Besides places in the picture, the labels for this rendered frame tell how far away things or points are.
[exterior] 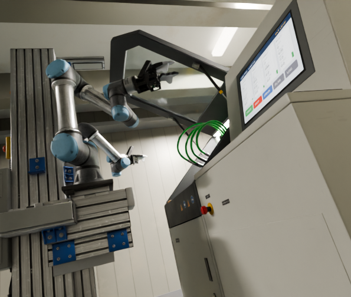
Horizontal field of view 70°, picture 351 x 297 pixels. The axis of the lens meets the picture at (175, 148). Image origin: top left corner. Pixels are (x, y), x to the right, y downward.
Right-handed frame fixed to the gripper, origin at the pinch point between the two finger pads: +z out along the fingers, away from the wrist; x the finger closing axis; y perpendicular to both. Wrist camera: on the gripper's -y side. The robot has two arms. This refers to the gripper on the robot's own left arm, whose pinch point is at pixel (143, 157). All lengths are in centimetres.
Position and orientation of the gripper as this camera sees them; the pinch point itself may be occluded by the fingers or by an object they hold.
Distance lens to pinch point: 228.5
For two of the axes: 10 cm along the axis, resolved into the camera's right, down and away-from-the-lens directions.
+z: 7.5, 0.5, 6.5
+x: 6.4, -2.6, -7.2
